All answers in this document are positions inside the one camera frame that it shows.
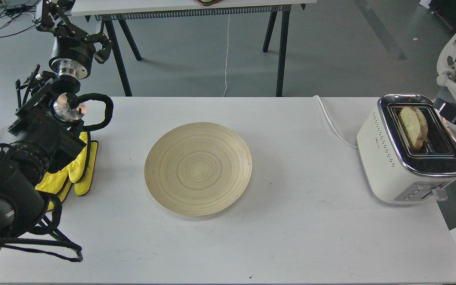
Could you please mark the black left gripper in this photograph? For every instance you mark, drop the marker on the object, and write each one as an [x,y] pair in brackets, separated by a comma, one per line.
[72,49]

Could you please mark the slice of bread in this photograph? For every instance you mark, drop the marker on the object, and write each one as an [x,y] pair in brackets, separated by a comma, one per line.
[415,126]

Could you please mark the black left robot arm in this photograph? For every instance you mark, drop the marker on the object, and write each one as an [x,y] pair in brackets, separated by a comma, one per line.
[50,119]

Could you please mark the cream white toaster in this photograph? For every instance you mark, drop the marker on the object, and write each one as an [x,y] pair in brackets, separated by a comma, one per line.
[397,174]

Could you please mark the background table with black legs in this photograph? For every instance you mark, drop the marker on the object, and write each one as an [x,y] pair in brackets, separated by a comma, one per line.
[108,11]

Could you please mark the brown object on background table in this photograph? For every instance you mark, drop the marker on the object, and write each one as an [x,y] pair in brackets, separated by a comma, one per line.
[207,2]

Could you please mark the yellow oven mitt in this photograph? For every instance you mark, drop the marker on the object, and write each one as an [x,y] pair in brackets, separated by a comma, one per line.
[77,175]

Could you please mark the round wooden plate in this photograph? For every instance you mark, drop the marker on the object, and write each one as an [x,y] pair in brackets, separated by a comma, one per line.
[198,169]

